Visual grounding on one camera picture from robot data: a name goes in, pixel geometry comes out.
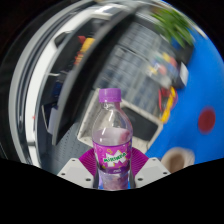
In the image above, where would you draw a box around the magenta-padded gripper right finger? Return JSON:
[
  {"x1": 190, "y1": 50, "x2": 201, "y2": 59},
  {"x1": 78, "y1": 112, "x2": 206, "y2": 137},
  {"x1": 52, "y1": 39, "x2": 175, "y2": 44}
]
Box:
[{"x1": 128, "y1": 147, "x2": 172, "y2": 189}]

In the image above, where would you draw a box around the clear bottle with purple cap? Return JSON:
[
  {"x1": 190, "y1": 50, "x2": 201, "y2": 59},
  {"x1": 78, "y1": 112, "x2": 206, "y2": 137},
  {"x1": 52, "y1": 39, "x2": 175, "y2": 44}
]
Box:
[{"x1": 91, "y1": 87, "x2": 134, "y2": 191}]

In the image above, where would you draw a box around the beige ribbed cup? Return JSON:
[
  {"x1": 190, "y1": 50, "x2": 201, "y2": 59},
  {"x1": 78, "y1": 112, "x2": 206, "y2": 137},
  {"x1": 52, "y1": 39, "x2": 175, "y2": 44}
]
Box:
[{"x1": 160, "y1": 147, "x2": 196, "y2": 174}]

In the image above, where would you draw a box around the grey small-parts drawer cabinet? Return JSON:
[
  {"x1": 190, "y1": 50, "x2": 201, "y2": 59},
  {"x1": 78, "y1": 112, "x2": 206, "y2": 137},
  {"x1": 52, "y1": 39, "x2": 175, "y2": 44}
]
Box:
[
  {"x1": 123, "y1": 19, "x2": 174, "y2": 68},
  {"x1": 94, "y1": 44, "x2": 158, "y2": 111}
]

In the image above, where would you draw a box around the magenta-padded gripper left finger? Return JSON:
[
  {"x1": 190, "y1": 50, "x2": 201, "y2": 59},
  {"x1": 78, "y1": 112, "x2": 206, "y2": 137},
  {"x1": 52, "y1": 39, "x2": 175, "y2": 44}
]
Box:
[{"x1": 57, "y1": 147, "x2": 99, "y2": 189}]

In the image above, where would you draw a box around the black box with white label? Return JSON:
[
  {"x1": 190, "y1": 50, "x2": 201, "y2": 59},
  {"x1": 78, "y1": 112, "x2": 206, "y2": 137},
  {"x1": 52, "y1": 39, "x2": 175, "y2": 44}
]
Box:
[{"x1": 173, "y1": 61, "x2": 189, "y2": 89}]

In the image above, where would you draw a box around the flat round red coaster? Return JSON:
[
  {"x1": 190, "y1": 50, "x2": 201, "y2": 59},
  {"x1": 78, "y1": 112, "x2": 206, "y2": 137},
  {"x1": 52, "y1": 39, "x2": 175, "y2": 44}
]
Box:
[{"x1": 197, "y1": 106, "x2": 217, "y2": 135}]

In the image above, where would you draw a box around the green potted plant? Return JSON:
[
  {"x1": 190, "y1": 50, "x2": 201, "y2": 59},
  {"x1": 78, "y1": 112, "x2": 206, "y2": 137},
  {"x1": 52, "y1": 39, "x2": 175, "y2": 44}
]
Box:
[{"x1": 149, "y1": 7, "x2": 196, "y2": 48}]

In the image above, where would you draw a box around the black wall shelf with equipment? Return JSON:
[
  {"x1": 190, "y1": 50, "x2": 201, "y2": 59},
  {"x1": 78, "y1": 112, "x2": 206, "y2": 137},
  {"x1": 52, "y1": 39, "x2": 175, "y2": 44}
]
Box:
[{"x1": 33, "y1": 3, "x2": 158, "y2": 148}]

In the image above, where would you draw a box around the beige perforated tray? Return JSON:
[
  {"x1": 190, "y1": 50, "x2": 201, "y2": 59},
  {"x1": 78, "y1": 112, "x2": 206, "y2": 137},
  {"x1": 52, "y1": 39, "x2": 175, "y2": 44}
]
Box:
[{"x1": 76, "y1": 96, "x2": 164, "y2": 154}]

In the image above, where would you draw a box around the black rectangular speaker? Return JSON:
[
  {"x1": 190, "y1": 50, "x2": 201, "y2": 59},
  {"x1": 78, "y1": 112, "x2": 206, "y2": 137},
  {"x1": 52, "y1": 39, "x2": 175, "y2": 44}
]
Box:
[{"x1": 121, "y1": 106, "x2": 158, "y2": 144}]

